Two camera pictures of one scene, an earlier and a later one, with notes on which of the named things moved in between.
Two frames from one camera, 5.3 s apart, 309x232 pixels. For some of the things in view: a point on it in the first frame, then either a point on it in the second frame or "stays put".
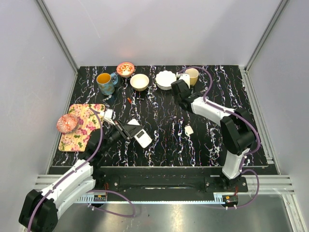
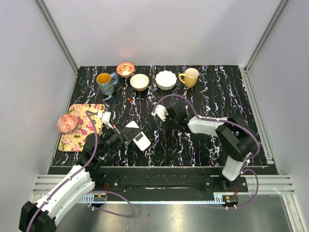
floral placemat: x=89 y=121 stays put
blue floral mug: x=105 y=83 stays put
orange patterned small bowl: x=125 y=69 stays put
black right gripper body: x=179 y=99 to x=172 y=122
